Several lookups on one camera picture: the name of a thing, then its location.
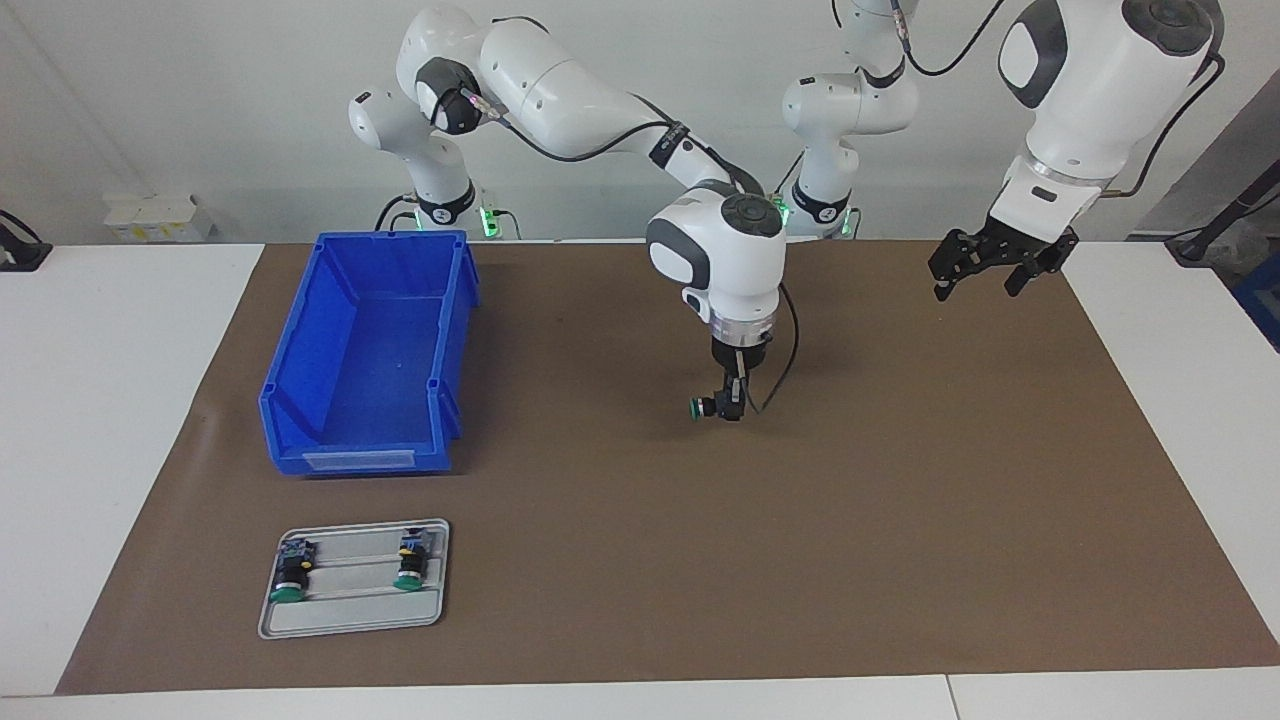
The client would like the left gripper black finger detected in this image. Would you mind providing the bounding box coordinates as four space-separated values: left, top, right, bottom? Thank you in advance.
928 229 1006 302
1004 240 1079 298

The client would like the green push button right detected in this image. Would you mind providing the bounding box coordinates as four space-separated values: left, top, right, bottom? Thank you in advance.
392 530 433 593

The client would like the green push button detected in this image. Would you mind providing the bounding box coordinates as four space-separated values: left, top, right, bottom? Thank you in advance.
268 538 319 605
392 530 433 593

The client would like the green push button left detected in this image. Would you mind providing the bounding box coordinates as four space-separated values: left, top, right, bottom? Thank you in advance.
268 538 319 605

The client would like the black stand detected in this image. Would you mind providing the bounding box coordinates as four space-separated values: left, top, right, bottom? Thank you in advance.
1165 160 1280 266

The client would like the brown table mat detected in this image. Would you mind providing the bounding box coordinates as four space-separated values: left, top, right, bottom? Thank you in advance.
55 238 1280 696

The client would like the blue crate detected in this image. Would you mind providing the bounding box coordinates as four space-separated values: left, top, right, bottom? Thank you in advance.
1232 250 1280 353

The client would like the blue plastic storage bin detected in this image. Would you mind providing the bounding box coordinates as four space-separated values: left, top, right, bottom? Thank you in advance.
258 230 481 477

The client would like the grey metal tray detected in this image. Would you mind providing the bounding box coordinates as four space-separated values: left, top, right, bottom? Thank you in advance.
257 518 451 641

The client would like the white power strip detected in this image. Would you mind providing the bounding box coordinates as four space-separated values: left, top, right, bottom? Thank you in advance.
104 193 216 244

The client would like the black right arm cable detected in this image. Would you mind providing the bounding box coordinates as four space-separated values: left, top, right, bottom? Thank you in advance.
462 85 801 414

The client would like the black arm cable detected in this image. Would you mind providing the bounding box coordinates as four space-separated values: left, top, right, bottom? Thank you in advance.
885 0 1229 199
462 85 801 414

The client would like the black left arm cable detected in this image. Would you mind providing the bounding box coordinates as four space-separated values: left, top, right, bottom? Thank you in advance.
885 0 1229 199

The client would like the black right base cable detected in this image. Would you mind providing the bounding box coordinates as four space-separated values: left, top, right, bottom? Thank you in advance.
375 192 421 233

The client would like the black clamp mount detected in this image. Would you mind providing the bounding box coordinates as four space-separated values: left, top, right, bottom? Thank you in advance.
0 210 53 273

